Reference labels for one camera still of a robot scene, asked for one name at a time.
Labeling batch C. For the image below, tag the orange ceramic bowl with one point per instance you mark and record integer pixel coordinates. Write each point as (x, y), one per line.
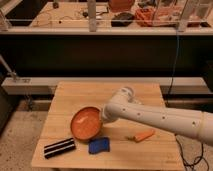
(86, 123)

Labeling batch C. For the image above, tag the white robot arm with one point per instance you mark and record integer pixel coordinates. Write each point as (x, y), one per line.
(193, 124)

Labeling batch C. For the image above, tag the orange bowl on bench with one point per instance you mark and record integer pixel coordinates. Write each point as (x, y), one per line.
(120, 5)

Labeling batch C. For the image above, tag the blue sponge cloth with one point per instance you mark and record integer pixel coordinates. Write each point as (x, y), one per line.
(99, 145)

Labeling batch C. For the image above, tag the wooden table board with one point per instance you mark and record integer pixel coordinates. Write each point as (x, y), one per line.
(158, 153)

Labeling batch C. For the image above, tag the orange toy carrot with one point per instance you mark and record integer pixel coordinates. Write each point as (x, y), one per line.
(141, 136)

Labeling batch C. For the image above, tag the black object on bench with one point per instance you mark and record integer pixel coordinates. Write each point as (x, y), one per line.
(122, 19)

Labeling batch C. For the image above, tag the black white striped block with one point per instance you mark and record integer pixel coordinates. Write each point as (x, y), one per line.
(58, 148)

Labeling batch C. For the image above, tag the orange plastic crate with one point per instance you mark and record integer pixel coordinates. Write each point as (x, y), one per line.
(163, 16)

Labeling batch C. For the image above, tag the grey metal clamp stand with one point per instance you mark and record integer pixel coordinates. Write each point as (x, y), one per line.
(13, 74)

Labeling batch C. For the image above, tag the metal post on bench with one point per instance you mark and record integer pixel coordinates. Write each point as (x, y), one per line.
(91, 4)

